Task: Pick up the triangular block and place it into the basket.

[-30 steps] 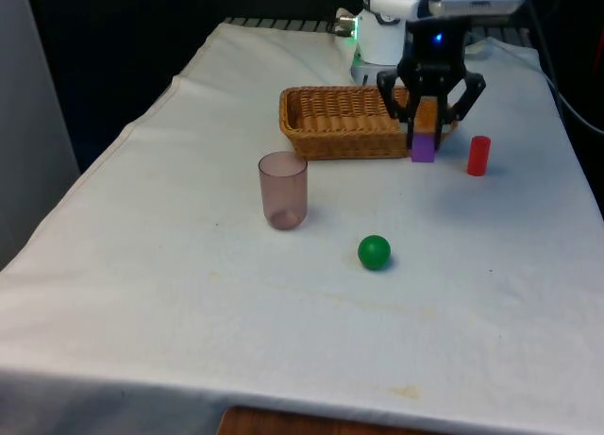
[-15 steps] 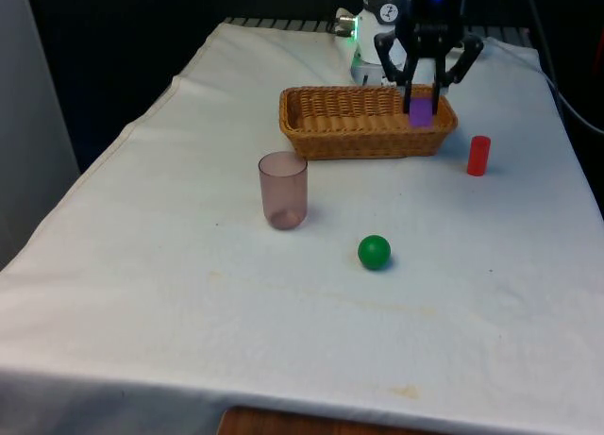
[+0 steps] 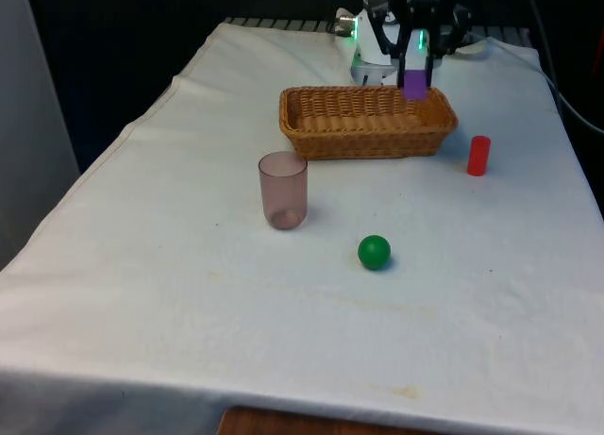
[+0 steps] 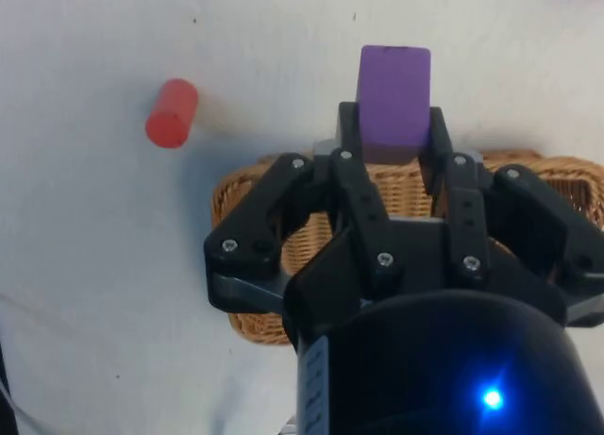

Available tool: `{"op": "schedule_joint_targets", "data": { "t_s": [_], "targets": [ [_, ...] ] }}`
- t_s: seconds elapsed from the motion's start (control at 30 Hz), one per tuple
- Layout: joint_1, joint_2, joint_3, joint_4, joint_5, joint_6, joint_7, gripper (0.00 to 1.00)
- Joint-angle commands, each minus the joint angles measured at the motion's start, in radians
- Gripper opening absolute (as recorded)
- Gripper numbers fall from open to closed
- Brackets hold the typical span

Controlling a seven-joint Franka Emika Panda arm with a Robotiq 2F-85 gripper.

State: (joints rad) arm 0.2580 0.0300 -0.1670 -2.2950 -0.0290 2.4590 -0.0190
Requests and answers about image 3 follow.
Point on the purple triangular block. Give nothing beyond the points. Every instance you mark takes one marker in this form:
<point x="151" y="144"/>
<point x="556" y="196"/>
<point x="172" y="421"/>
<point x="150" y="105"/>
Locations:
<point x="415" y="86"/>

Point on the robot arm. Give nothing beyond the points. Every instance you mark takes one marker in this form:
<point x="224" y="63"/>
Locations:
<point x="373" y="38"/>

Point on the wicker basket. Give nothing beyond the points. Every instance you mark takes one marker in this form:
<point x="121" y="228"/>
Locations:
<point x="358" y="138"/>

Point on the red cylinder block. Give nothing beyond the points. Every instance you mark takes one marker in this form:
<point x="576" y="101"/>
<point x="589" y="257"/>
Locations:
<point x="478" y="156"/>

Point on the see-through pink cup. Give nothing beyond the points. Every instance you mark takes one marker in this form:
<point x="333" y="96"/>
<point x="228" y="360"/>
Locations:
<point x="283" y="194"/>

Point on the green ball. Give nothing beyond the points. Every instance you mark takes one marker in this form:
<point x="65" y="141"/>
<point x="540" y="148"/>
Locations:
<point x="374" y="252"/>

